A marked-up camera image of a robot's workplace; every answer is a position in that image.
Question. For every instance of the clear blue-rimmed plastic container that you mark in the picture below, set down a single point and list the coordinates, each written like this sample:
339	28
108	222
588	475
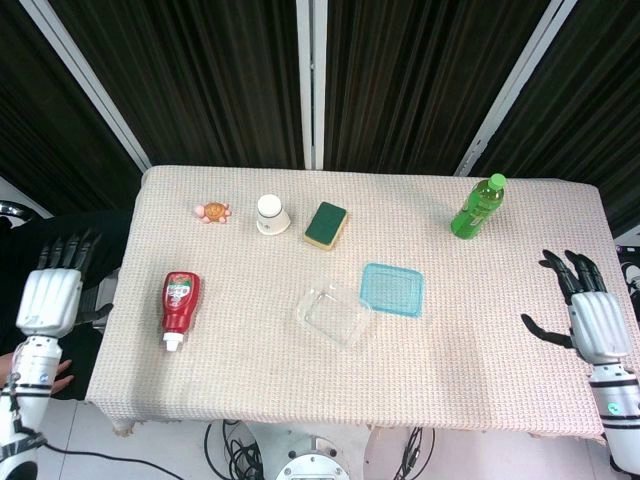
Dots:
392	290

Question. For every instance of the grey chair frame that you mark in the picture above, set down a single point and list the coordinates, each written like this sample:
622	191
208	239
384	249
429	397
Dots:
102	295

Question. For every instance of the red ketchup squeeze bottle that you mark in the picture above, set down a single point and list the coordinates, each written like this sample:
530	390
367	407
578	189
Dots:
180	305

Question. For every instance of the white paper cup upside down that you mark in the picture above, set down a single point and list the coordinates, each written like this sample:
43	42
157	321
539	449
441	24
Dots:
272	220

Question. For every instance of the green drink bottle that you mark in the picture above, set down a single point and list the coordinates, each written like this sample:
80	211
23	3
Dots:
477	210

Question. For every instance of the black pleated curtain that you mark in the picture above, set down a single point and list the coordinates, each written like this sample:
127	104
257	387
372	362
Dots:
200	75

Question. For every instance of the green yellow scrub sponge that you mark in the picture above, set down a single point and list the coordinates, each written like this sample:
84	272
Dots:
325	225

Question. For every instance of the chrome chair part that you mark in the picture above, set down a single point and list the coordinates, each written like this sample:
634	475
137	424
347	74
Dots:
12	209

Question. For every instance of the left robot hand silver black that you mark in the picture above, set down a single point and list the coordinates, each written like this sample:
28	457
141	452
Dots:
50	300

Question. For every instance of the orange pink turtle toy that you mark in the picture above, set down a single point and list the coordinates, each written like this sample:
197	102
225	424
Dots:
215	212

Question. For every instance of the person bare hand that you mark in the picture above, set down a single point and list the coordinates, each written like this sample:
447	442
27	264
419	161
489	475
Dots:
62	380

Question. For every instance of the white frame post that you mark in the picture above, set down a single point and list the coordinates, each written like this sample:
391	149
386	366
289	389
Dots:
90	85
505	95
311	85

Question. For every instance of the beige waffle tablecloth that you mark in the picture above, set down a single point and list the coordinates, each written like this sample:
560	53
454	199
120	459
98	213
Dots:
450	375

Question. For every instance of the robot torso base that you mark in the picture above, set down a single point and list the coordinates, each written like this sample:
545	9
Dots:
310	457

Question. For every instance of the dark equipment with white part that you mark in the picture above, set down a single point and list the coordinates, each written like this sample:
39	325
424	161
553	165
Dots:
631	275

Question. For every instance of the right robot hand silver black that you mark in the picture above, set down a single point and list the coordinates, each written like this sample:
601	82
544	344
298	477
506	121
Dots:
597	325

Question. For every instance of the person in black clothing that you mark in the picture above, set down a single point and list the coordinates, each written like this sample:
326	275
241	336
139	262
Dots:
20	240

